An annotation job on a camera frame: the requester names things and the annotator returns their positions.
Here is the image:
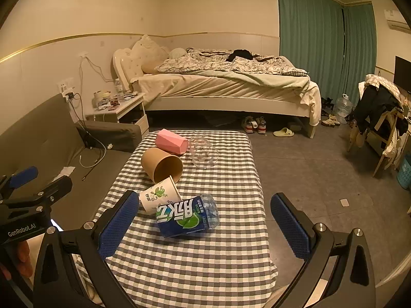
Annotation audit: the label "cream pillow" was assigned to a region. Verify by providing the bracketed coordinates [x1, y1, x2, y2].
[132, 35, 170, 74]

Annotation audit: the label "black monitor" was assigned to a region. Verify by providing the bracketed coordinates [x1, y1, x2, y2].
[394, 56, 411, 93]

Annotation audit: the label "left sneaker under bed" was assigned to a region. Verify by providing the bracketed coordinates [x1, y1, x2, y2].
[242, 116, 258, 133]

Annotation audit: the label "white printed paper cup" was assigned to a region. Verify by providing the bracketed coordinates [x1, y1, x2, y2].
[139, 176, 182, 215]

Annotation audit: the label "checkered tablecloth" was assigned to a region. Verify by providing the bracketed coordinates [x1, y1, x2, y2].
[74, 129, 279, 308]

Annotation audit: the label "green curtain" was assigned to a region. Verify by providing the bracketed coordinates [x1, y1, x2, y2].
[278, 0, 377, 104]

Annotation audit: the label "sneaker under bed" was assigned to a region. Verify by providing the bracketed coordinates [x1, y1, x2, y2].
[242, 116, 258, 133]
[256, 116, 266, 134]

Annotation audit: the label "wooden chair with clothes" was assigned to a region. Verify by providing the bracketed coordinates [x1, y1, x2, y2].
[348, 74, 409, 174]

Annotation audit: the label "clear plastic cup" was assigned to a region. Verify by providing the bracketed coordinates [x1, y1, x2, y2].
[189, 135, 219, 170]

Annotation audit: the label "white bed frame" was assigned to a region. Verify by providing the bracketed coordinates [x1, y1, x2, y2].
[112, 45, 321, 138]

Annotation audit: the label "green slipper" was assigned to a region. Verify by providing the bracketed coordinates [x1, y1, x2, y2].
[272, 127, 294, 138]

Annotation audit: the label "white shoes by curtain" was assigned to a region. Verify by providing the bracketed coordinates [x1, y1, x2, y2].
[321, 115, 341, 127]

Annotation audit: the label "brown paper cup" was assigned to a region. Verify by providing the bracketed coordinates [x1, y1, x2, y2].
[141, 147, 183, 184]

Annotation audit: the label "large water jug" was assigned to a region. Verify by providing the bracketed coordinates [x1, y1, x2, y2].
[334, 93, 352, 124]

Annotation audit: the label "blue laundry basket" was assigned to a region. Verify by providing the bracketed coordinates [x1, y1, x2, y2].
[396, 154, 411, 189]

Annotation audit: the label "right sneaker under bed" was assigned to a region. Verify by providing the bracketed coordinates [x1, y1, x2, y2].
[256, 116, 266, 134]

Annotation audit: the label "white nightstand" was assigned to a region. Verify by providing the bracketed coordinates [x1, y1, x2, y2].
[84, 93, 149, 136]

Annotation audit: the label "air conditioner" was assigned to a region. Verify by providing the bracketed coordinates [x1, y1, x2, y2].
[384, 9, 410, 33]

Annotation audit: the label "patterned duvet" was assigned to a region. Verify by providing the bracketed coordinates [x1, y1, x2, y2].
[156, 48, 309, 76]

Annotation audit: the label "white charging cable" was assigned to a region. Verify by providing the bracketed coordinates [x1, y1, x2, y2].
[78, 134, 107, 170]

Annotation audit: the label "person's hand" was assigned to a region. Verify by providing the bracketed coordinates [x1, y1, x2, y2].
[8, 240, 33, 278]

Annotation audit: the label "black garment on bed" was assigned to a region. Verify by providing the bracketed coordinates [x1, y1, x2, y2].
[226, 49, 254, 62]

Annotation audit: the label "blue labelled plastic bottle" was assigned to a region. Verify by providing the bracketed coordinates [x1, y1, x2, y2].
[156, 194, 220, 238]

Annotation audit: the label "white power strip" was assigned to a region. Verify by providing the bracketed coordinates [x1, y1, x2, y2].
[57, 77, 75, 101]

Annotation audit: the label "pink faceted cup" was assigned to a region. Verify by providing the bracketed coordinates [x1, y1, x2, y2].
[155, 129, 189, 156]

